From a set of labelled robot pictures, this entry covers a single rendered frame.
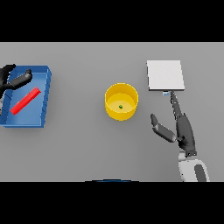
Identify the red beaker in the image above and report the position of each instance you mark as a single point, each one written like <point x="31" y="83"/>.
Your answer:
<point x="25" y="101"/>

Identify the yellow bowl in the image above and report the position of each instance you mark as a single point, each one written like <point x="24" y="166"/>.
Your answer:
<point x="121" y="102"/>

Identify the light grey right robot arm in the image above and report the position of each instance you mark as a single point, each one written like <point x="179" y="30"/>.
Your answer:
<point x="192" y="170"/>

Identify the green nut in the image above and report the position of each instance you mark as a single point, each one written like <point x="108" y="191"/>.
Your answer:
<point x="120" y="106"/>

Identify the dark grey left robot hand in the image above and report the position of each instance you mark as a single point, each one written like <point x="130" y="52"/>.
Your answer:
<point x="16" y="81"/>

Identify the blue plastic tray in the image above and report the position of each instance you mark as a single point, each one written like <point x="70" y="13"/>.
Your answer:
<point x="29" y="110"/>

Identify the pale square metallic scale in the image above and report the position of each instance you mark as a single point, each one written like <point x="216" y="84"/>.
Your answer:
<point x="165" y="75"/>

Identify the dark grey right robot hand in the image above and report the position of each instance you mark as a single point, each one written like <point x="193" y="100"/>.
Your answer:
<point x="185" y="131"/>

